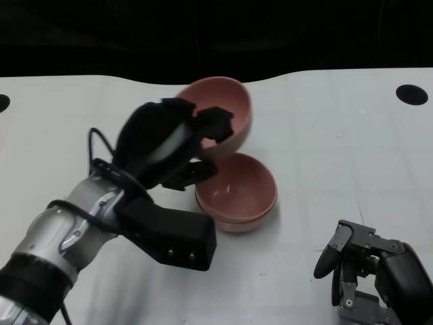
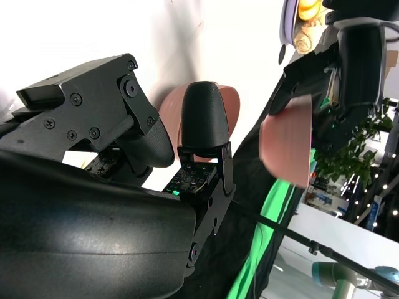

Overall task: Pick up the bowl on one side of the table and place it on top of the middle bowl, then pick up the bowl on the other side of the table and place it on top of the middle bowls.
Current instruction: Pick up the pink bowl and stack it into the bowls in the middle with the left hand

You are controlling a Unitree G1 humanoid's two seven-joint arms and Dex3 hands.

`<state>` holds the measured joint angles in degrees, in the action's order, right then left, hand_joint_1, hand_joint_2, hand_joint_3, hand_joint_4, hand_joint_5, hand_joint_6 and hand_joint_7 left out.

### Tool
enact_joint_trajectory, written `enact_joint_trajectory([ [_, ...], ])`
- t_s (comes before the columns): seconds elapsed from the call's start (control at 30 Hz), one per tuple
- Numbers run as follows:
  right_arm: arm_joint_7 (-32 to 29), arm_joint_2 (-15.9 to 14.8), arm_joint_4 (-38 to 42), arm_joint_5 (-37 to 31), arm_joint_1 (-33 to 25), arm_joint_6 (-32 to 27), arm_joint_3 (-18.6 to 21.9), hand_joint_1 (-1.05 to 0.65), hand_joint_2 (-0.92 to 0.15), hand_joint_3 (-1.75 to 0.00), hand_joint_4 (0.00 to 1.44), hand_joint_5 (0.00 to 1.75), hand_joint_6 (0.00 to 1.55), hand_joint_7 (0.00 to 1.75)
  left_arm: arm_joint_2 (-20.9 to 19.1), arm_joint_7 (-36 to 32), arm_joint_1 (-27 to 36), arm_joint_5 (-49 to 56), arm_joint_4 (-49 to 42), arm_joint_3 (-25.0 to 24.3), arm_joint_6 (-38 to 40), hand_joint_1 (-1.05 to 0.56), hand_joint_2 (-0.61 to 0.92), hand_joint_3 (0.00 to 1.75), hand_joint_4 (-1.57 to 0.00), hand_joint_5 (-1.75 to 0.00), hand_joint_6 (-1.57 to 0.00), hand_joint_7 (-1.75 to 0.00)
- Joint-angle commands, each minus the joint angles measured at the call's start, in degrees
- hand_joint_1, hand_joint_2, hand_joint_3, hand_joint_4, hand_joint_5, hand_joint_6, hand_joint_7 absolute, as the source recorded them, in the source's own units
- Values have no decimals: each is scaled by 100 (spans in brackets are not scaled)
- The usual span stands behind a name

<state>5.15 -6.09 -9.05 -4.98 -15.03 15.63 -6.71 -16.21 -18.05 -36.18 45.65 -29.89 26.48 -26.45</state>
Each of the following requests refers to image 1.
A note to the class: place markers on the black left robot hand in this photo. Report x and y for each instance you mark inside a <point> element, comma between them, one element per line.
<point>149,142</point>

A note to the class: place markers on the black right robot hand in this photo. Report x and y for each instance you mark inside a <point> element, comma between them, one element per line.
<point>399,271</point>

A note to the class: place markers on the pink ribbed bowl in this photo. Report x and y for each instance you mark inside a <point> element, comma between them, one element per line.
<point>223,98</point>
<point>236,189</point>
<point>236,227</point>

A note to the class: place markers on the black backdrop cloth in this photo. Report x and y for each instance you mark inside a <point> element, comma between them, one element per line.
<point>216,37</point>

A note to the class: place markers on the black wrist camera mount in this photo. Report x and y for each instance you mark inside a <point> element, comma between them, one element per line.
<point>176,237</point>

